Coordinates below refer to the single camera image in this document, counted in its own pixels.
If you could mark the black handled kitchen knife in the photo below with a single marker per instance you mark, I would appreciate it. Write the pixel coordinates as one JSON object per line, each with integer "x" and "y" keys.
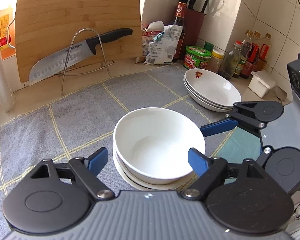
{"x": 74, "y": 54}

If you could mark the yellow lid spice jar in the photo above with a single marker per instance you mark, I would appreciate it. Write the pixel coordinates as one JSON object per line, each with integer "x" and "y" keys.
{"x": 215, "y": 61}

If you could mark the white plate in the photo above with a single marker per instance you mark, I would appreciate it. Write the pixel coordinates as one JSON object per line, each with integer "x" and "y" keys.
{"x": 212, "y": 87}
{"x": 185, "y": 83}
{"x": 207, "y": 105}

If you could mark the green lid sauce jar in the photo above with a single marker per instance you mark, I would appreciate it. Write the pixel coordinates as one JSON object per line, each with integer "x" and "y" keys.
{"x": 196, "y": 57}

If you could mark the oil bottle gold cap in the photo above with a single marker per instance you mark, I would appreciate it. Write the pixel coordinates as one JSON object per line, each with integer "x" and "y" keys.
{"x": 245, "y": 48}

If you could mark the orange white food bag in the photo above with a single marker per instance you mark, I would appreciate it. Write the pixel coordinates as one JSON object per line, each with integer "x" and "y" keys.
{"x": 149, "y": 33}

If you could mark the white salt bag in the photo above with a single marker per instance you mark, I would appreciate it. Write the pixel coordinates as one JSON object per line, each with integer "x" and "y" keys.
{"x": 161, "y": 50}

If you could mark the dark red knife block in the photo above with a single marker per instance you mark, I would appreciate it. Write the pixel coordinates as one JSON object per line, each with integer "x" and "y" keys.
{"x": 193, "y": 23}

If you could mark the red cap clear bottle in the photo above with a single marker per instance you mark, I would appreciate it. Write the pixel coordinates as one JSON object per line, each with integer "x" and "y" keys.
{"x": 230, "y": 61}

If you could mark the white plate back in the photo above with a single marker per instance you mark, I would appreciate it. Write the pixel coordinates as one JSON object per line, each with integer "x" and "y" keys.
{"x": 212, "y": 87}

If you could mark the white plastic container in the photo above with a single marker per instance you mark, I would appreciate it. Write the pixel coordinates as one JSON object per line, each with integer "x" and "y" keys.
{"x": 261, "y": 83}

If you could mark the orange cooking wine jug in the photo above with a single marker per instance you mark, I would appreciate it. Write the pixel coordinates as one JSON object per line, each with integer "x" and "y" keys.
{"x": 7, "y": 35}

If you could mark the floral bowl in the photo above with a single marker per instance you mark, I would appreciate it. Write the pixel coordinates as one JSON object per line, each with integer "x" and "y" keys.
{"x": 154, "y": 142}
{"x": 150, "y": 182}
{"x": 136, "y": 186}

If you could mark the metal wire board stand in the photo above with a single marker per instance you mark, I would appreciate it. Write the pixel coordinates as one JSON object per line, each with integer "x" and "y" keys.
{"x": 73, "y": 70}

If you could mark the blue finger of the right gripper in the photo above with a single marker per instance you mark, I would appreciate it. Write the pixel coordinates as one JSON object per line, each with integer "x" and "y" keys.
{"x": 218, "y": 127}

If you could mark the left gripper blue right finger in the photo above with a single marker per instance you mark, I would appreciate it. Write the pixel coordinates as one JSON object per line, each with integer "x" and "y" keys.
{"x": 198, "y": 161}

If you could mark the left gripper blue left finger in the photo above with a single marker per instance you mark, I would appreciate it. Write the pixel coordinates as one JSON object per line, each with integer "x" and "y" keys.
{"x": 97, "y": 161}

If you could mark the green cap small bottle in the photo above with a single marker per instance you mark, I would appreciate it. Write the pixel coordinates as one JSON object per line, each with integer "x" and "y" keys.
{"x": 208, "y": 46}

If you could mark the bamboo cutting board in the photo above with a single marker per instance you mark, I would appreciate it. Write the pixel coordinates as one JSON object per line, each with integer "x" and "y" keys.
{"x": 43, "y": 27}

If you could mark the grey blue checked dish mat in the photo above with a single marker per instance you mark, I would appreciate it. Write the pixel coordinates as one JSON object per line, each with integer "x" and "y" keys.
{"x": 82, "y": 122}

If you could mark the dark vinegar bottle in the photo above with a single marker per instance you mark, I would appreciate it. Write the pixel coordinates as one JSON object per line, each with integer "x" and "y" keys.
{"x": 179, "y": 27}

